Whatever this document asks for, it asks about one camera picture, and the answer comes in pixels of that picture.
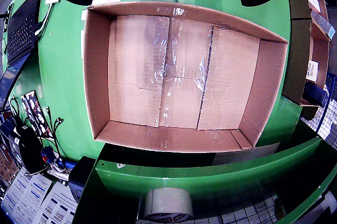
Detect large open cardboard box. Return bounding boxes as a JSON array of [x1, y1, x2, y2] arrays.
[[83, 1, 290, 154]]

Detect black box device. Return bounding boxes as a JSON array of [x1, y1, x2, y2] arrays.
[[68, 155, 96, 203]]

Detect black laptop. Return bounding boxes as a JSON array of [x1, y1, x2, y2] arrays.
[[0, 0, 43, 110]]

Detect black white patterned strip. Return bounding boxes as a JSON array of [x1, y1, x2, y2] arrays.
[[20, 90, 52, 138]]

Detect black rounded pouch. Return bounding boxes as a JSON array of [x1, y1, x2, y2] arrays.
[[18, 126, 44, 175]]

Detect brown printed carton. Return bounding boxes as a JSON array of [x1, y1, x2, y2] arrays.
[[0, 147, 19, 190]]

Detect white printed paper sheets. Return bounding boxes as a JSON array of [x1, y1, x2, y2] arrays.
[[0, 171, 78, 224]]

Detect beige tape roll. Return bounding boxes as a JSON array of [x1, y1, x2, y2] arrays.
[[143, 187, 194, 221]]

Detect white cable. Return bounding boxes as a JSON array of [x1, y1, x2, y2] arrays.
[[35, 3, 53, 37]]

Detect thin black cable bundle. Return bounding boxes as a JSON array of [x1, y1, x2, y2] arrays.
[[46, 107, 65, 161]]

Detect green metal machine frame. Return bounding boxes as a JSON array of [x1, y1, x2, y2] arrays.
[[71, 136, 337, 224]]

